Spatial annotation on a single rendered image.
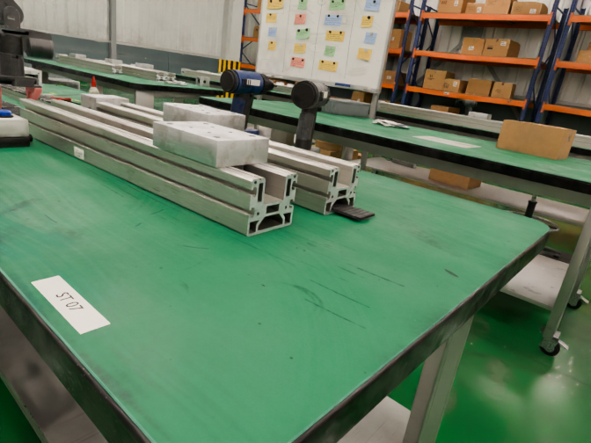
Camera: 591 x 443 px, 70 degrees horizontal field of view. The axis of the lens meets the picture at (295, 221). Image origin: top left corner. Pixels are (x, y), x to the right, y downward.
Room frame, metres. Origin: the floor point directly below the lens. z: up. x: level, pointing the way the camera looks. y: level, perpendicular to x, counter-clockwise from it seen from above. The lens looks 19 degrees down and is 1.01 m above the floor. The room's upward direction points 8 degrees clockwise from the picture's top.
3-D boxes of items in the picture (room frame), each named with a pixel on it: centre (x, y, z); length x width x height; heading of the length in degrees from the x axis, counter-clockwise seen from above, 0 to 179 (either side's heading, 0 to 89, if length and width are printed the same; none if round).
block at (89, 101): (1.25, 0.61, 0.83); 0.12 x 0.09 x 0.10; 143
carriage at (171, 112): (1.00, 0.24, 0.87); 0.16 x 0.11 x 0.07; 53
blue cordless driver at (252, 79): (1.21, 0.17, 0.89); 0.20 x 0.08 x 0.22; 144
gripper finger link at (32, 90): (1.21, 0.80, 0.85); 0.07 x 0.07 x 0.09; 53
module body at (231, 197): (0.85, 0.36, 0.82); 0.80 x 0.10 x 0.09; 53
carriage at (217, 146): (0.70, 0.16, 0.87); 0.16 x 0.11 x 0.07; 53
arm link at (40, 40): (1.22, 0.79, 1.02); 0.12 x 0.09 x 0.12; 137
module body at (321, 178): (1.00, 0.24, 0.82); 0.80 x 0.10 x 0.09; 53
